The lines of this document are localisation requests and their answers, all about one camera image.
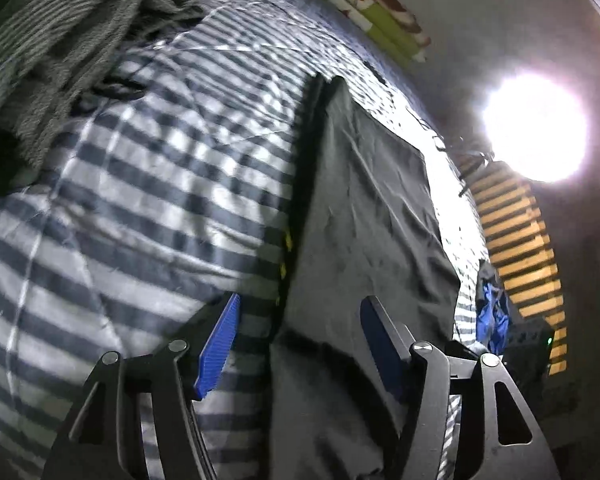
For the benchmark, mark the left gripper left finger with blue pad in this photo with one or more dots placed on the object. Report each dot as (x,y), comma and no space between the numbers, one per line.
(132,409)

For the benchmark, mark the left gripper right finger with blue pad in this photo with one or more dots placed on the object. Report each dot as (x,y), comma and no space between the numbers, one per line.
(465,416)

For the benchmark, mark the black yellow sweater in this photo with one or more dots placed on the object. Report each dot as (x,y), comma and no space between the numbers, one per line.
(362,223)

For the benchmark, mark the blue grey garment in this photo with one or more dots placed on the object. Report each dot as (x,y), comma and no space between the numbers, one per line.
(492,308)

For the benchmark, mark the black tripod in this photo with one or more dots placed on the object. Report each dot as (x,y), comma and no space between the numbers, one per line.
(474,156)

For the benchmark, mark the blue striped bed quilt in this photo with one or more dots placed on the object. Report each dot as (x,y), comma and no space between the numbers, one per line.
(147,209)

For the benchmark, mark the dark grey knit garment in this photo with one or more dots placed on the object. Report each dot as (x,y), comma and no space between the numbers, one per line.
(53,51)

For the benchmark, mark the ring light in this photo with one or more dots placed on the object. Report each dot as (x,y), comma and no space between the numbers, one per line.
(538,127)

